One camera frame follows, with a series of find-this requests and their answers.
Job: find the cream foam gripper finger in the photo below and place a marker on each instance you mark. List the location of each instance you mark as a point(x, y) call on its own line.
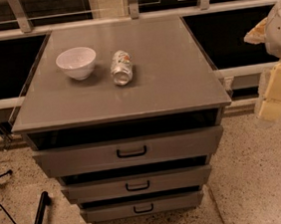
point(269, 107)
point(257, 34)

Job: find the grey top drawer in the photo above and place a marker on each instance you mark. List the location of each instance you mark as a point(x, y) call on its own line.
point(99, 156)

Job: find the grey drawer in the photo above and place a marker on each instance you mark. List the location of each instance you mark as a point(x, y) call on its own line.
point(132, 185)
point(142, 207)
point(99, 156)

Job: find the grey drawer cabinet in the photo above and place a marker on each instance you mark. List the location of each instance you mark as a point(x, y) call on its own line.
point(127, 129)

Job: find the grey bottom drawer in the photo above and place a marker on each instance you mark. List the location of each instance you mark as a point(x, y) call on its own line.
point(142, 207)

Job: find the grey middle drawer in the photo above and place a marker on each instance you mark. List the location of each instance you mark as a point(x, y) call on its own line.
point(132, 185)

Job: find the crushed soda can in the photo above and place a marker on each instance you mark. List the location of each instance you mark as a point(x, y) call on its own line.
point(122, 68)

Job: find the white ceramic bowl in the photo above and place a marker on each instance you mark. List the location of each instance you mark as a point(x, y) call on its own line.
point(77, 63)

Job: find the metal window railing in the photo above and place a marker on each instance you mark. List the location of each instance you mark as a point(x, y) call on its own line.
point(130, 11)

